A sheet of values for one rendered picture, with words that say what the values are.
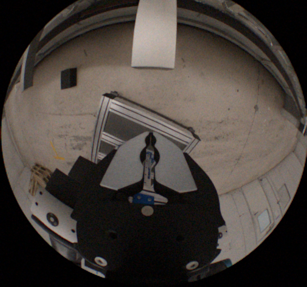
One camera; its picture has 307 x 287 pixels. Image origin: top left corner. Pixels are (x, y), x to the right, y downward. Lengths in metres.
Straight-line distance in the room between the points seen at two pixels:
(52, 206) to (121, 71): 0.96
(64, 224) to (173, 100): 1.02
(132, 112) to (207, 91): 0.68
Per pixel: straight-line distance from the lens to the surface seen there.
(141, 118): 0.77
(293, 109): 2.71
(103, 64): 1.05
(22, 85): 0.26
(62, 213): 0.27
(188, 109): 1.03
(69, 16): 0.47
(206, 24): 1.02
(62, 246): 0.42
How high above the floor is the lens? 0.94
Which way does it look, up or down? 60 degrees down
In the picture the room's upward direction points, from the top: 180 degrees clockwise
